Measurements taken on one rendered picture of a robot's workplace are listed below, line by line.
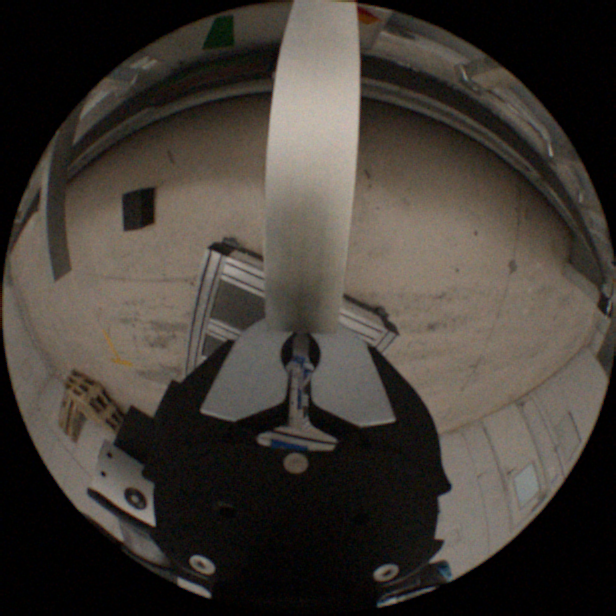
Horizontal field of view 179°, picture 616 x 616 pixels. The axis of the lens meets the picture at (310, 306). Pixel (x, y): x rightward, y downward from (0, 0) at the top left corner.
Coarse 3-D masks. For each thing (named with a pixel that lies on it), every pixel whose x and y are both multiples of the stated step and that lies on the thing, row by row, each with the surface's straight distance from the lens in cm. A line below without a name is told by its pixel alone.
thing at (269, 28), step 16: (208, 16) 28; (240, 16) 28; (256, 16) 28; (272, 16) 28; (288, 16) 28; (384, 16) 27; (176, 32) 30; (192, 32) 31; (208, 32) 31; (240, 32) 31; (256, 32) 31; (272, 32) 31; (368, 32) 30; (144, 48) 33; (160, 48) 33; (176, 48) 33; (192, 48) 34; (224, 48) 34; (368, 48) 33; (176, 64) 37
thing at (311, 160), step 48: (336, 0) 15; (288, 48) 10; (336, 48) 10; (288, 96) 8; (336, 96) 8; (288, 144) 8; (336, 144) 8; (288, 192) 7; (336, 192) 8; (288, 240) 8; (336, 240) 8; (288, 288) 8; (336, 288) 8
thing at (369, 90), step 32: (416, 32) 58; (448, 32) 57; (128, 64) 71; (192, 96) 103; (224, 96) 100; (384, 96) 94; (128, 128) 125; (512, 160) 133; (544, 192) 170; (608, 256) 245
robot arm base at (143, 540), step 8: (120, 520) 49; (120, 528) 52; (128, 528) 47; (128, 536) 49; (136, 536) 47; (144, 536) 46; (128, 544) 51; (136, 544) 48; (144, 544) 47; (152, 544) 46; (136, 552) 50; (144, 552) 49; (152, 552) 48; (160, 552) 48; (144, 560) 50; (152, 560) 50; (160, 560) 49; (168, 560) 50; (160, 568) 50; (168, 568) 51
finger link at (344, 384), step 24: (312, 336) 10; (336, 336) 10; (312, 360) 10; (336, 360) 9; (360, 360) 9; (312, 384) 8; (336, 384) 8; (360, 384) 8; (312, 408) 8; (336, 408) 7; (360, 408) 7; (384, 408) 8; (336, 432) 8
